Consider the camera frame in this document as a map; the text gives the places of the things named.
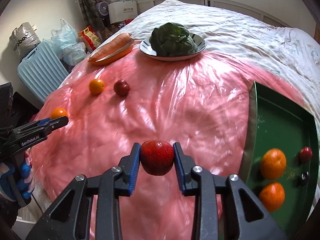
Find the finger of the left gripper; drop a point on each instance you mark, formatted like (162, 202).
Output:
(34, 126)
(58, 123)

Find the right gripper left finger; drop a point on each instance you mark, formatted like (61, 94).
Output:
(69, 216)

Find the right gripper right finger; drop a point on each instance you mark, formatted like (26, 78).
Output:
(225, 208)

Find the small orange edge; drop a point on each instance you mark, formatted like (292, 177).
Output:
(58, 112)

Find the large orange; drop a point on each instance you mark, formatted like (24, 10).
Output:
(272, 196)
(273, 164)

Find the dark purple plum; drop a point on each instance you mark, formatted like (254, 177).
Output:
(303, 179)

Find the red strawberry-like apple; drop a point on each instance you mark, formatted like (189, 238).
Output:
(156, 157)

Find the left blue gloved hand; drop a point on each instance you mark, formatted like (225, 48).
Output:
(24, 181)

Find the light blue suitcase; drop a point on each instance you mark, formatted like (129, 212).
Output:
(41, 71)

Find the small orange near carrot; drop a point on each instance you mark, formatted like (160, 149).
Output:
(96, 86)

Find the grey printed bag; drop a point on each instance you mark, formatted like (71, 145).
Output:
(23, 40)

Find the clear blue plastic bag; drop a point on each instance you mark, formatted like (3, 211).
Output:
(66, 45)

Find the dark red small apple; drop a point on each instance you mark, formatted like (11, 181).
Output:
(122, 88)

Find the orange oval dish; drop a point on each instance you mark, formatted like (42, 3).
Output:
(118, 54)

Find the red yellow snack packet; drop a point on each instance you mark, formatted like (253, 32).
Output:
(90, 38)

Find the carrot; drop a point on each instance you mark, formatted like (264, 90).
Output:
(110, 47)

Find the plaid hanging cloth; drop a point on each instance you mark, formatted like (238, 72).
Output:
(90, 15)

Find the pink plastic sheet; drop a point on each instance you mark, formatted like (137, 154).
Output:
(92, 142)

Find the white round plate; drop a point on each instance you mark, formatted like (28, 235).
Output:
(145, 48)

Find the small desk fan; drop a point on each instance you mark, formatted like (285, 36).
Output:
(102, 8)

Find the white cardboard box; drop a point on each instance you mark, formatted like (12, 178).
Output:
(121, 11)

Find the green leafy vegetable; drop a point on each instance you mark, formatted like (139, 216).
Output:
(172, 40)

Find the white floral bedsheet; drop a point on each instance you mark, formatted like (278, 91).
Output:
(237, 30)

